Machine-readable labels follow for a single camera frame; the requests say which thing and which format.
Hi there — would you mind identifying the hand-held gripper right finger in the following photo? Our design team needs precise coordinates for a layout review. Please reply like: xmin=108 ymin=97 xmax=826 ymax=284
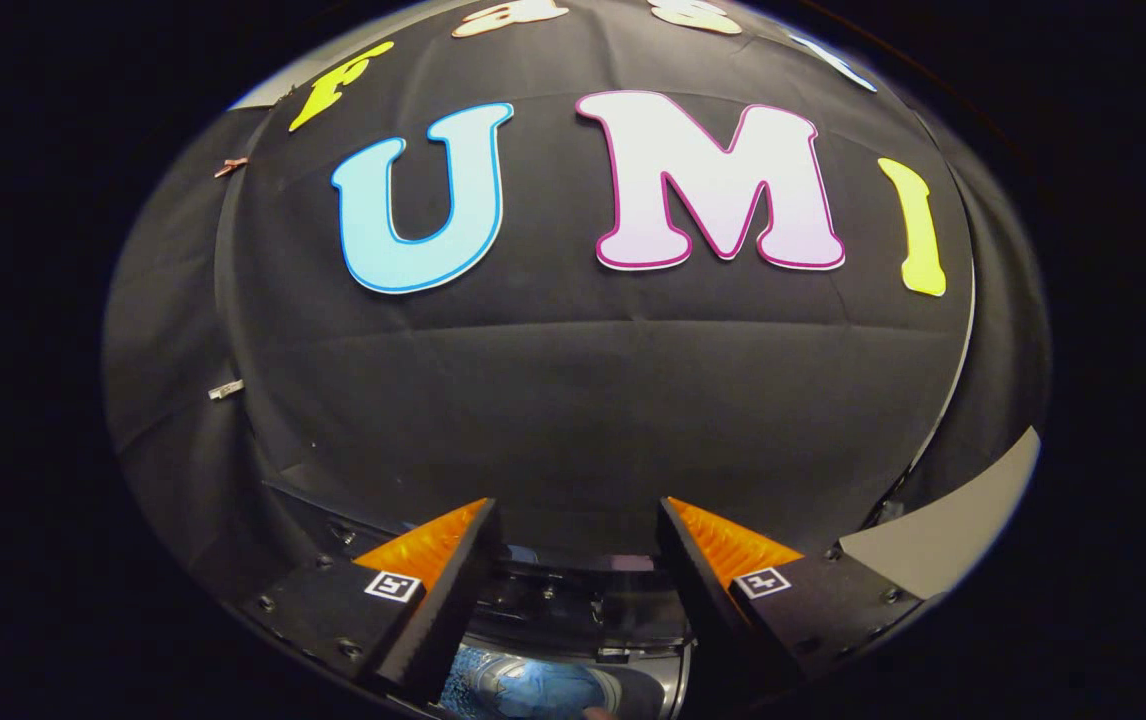
xmin=658 ymin=495 xmax=926 ymax=691

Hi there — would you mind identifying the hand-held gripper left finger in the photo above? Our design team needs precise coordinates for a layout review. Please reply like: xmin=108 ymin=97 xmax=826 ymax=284
xmin=231 ymin=497 xmax=505 ymax=707

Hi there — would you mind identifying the light blue garment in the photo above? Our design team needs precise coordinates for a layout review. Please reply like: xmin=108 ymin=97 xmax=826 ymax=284
xmin=441 ymin=645 xmax=624 ymax=719

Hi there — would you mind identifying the dark grey washing machine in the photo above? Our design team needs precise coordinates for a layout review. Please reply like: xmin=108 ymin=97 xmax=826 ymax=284
xmin=258 ymin=478 xmax=899 ymax=720

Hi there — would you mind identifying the black backdrop cloth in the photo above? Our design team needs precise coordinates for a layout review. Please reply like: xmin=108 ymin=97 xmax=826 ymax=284
xmin=103 ymin=0 xmax=1049 ymax=601

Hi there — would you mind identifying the grey cabinet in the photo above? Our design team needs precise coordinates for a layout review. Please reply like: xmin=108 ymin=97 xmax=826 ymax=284
xmin=838 ymin=428 xmax=1041 ymax=601

